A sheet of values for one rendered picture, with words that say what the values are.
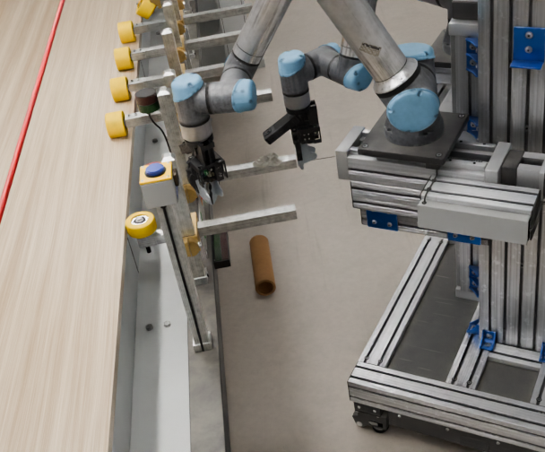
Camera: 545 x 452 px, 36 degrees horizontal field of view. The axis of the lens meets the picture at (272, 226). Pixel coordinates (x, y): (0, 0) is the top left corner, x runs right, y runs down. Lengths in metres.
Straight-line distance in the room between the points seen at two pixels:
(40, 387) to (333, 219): 2.04
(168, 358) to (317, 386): 0.83
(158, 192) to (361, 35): 0.55
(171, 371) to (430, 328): 0.96
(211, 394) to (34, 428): 0.43
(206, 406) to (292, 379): 1.01
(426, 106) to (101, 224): 0.93
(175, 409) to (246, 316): 1.18
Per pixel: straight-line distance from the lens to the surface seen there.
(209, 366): 2.06
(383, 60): 1.86
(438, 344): 2.72
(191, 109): 1.97
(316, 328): 3.12
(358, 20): 1.83
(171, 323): 2.33
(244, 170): 2.44
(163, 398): 2.13
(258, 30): 2.00
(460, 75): 2.25
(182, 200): 2.14
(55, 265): 2.19
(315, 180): 3.90
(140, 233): 2.22
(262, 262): 3.33
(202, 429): 1.93
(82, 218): 2.33
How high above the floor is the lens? 2.13
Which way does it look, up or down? 36 degrees down
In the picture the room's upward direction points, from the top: 11 degrees counter-clockwise
